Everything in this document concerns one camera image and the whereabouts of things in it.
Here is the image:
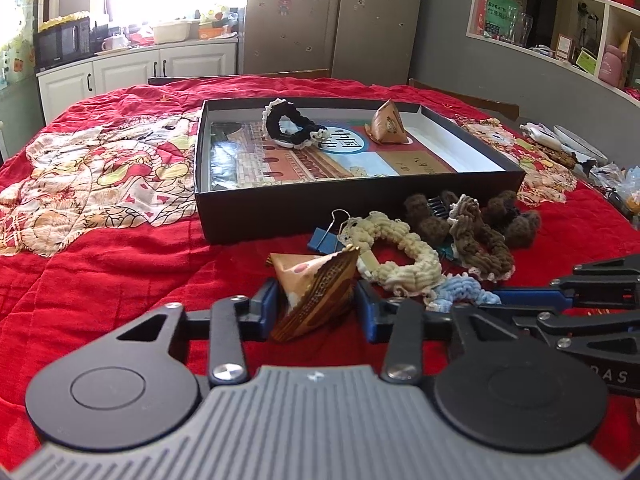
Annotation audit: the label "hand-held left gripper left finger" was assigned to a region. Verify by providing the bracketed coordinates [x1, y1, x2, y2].
[102, 279, 282, 387]

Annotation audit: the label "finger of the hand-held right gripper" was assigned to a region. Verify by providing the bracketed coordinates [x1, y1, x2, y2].
[492, 255, 640, 311]
[511, 309, 640, 356]

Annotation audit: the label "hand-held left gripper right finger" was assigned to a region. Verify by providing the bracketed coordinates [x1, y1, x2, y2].
[356, 279, 527, 387]

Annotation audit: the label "brown triangular snack packet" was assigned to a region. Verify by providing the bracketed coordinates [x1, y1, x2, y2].
[364, 100, 412, 145]
[270, 247, 361, 343]

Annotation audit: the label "light blue knitted scrunchie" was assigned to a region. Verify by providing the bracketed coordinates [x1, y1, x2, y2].
[425, 272, 502, 313]

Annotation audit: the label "brown knitted scrunchie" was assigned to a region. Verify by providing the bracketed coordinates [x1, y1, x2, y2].
[448, 194, 516, 281]

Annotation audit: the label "blue binder clip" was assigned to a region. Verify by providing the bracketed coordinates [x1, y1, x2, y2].
[307, 208, 351, 253]

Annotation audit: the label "cream knitted scrunchie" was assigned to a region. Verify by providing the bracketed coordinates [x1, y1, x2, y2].
[341, 211, 443, 296]

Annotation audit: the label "black cardboard box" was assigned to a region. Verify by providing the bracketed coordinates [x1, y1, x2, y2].
[194, 97, 526, 246]

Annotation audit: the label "clear plastic bag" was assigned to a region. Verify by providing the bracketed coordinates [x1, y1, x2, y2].
[590, 162, 640, 221]

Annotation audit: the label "brown woven coaster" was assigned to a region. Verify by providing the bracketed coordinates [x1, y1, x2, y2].
[530, 142, 581, 168]

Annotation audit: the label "white handheld device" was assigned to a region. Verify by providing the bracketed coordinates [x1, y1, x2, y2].
[520, 122, 566, 151]

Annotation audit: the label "white bowl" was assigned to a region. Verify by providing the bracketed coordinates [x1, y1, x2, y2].
[552, 125, 608, 161]

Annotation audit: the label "red printed blanket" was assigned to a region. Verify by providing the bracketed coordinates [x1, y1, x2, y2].
[0, 76, 640, 461]

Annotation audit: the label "black scrunchie with white trim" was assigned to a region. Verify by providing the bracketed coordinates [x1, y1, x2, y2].
[263, 98, 331, 150]

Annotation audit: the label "dark wooden chair back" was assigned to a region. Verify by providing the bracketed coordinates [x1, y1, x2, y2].
[408, 78, 521, 121]
[148, 69, 331, 86]

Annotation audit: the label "pink container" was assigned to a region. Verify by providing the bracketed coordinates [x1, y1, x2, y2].
[598, 44, 626, 88]

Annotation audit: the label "white kitchen cabinet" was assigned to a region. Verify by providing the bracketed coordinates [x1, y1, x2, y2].
[36, 42, 238, 126]

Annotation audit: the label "orange plastic basin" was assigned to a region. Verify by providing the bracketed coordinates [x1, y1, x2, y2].
[198, 22, 238, 41]

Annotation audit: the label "red and green paper bag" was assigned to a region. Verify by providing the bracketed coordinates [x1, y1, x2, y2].
[482, 0, 521, 41]

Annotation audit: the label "grey two-door refrigerator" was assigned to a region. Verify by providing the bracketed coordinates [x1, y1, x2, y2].
[242, 0, 426, 86]

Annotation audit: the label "white plastic basin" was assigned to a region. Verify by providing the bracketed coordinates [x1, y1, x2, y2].
[151, 20, 191, 45]

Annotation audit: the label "black microwave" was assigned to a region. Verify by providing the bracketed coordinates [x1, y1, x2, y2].
[33, 16, 93, 72]

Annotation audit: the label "yellow flowers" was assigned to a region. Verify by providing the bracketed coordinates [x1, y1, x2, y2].
[39, 11, 91, 31]

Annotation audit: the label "white wall shelf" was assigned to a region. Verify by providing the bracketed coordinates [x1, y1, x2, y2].
[466, 0, 640, 103]

